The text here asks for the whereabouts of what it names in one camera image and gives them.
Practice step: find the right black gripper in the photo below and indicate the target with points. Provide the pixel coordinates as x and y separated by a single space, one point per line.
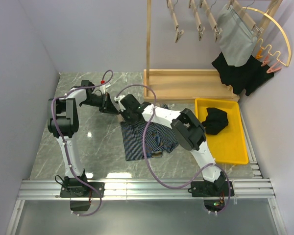
123 114

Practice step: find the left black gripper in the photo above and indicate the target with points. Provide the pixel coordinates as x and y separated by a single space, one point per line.
107 105

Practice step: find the striped navy underwear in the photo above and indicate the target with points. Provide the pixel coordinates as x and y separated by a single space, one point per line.
158 138

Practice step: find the wooden clip hanger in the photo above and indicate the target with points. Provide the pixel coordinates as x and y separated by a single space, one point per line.
245 17
212 22
120 119
178 32
200 28

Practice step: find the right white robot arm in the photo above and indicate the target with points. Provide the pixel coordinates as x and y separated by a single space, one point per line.
189 133

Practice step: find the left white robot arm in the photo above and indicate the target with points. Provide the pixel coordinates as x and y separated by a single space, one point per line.
63 123

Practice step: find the black underwear in tray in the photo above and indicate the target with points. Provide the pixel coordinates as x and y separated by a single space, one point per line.
215 121

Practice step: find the black hanging underwear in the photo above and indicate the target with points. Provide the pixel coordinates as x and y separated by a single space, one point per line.
248 77

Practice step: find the gold semicircle clip hanger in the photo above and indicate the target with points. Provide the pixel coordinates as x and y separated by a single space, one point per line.
280 29

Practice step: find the wooden drying rack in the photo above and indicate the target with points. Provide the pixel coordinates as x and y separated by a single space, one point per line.
181 85

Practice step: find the yellow plastic tray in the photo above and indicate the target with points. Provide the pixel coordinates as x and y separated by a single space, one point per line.
228 146

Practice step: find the orange clothespin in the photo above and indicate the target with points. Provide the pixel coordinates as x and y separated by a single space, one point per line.
259 54

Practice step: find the pink clothespin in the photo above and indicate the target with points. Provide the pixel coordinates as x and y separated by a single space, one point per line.
265 60
274 68

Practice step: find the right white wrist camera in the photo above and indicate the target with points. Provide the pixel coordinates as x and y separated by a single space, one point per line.
117 100

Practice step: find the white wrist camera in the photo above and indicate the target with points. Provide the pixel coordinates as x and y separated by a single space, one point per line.
117 100
104 86

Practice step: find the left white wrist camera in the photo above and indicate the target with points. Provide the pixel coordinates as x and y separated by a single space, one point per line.
104 86

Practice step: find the aluminium mounting rail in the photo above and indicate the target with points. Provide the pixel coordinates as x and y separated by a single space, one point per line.
144 207

